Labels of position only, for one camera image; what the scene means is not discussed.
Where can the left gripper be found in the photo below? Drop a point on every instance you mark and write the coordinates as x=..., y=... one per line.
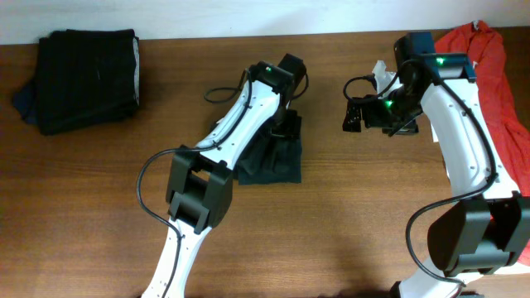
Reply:
x=287, y=125

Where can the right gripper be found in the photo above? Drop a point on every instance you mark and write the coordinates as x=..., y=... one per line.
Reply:
x=354, y=117

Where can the dark green t-shirt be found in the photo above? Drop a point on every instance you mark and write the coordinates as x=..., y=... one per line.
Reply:
x=269, y=160

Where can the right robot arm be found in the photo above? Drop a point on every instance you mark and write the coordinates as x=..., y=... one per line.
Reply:
x=486, y=223

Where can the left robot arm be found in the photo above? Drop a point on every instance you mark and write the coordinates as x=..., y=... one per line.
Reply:
x=201, y=180

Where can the folded black clothes stack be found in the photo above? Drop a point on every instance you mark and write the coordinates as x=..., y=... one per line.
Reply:
x=82, y=78

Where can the red t-shirt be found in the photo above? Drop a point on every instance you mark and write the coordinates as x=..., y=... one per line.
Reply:
x=485, y=48

